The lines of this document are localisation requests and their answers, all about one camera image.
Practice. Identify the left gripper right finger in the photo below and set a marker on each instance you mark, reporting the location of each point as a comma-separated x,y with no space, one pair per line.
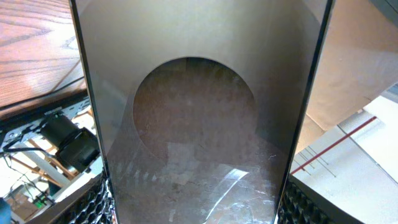
302,205

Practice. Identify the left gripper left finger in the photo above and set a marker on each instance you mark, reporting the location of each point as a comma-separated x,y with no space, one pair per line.
93,203

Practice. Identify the Samsung Galaxy smartphone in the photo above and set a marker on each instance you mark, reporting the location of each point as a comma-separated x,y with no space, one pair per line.
198,104

